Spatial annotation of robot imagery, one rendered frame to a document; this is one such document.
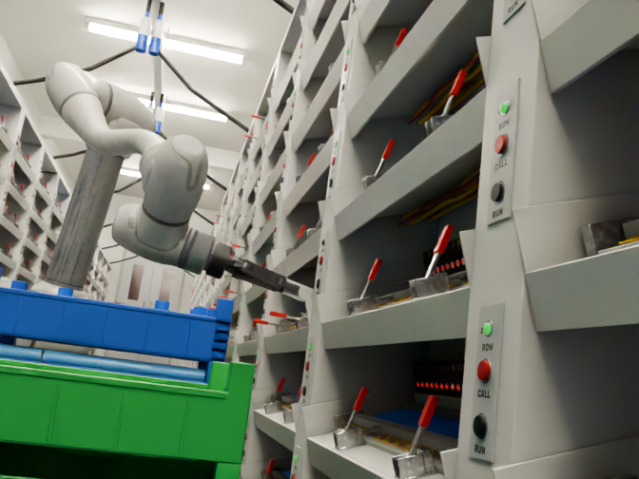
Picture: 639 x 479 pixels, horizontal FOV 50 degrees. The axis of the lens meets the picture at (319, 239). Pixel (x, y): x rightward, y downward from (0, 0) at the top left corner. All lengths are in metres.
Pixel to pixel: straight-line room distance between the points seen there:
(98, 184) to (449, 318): 1.37
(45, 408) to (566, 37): 0.49
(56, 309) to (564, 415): 0.59
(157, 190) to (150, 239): 0.12
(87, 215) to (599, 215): 1.51
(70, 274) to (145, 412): 1.35
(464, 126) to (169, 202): 0.77
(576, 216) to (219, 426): 0.33
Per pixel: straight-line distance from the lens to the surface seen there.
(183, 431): 0.58
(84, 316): 0.88
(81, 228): 1.91
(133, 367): 0.88
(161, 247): 1.44
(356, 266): 1.23
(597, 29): 0.55
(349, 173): 1.26
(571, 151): 0.59
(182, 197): 1.37
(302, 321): 1.45
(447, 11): 0.89
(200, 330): 0.88
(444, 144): 0.78
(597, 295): 0.48
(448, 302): 0.68
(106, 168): 1.92
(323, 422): 1.20
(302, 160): 1.99
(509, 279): 0.56
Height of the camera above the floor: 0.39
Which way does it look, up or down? 12 degrees up
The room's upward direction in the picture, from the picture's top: 7 degrees clockwise
